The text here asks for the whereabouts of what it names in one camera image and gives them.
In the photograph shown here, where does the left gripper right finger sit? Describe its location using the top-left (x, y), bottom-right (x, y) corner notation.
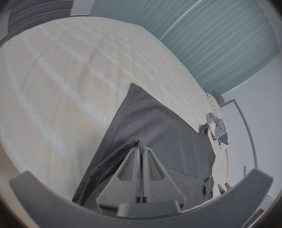
top-left (142, 147), bottom-right (187, 211)

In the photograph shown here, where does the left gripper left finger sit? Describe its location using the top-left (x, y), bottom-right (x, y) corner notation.
top-left (96, 147), bottom-right (141, 211)

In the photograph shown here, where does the black T-shirt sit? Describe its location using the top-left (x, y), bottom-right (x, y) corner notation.
top-left (71, 82), bottom-right (216, 210)

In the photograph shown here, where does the pile of clothes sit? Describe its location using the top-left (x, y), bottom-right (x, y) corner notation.
top-left (206, 112), bottom-right (230, 147)

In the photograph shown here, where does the bed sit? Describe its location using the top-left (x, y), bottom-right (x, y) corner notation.
top-left (0, 16), bottom-right (258, 209)

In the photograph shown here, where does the white printed pillow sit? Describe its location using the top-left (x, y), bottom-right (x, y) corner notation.
top-left (204, 92), bottom-right (223, 122)

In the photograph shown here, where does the grey bedside table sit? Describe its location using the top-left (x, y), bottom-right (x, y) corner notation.
top-left (203, 88), bottom-right (225, 104)

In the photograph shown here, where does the blue-green curtain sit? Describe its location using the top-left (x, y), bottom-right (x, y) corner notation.
top-left (160, 0), bottom-right (281, 96)
top-left (90, 0), bottom-right (223, 39)

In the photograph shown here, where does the black chest of drawers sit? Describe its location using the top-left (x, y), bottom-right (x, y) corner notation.
top-left (0, 0), bottom-right (78, 55)

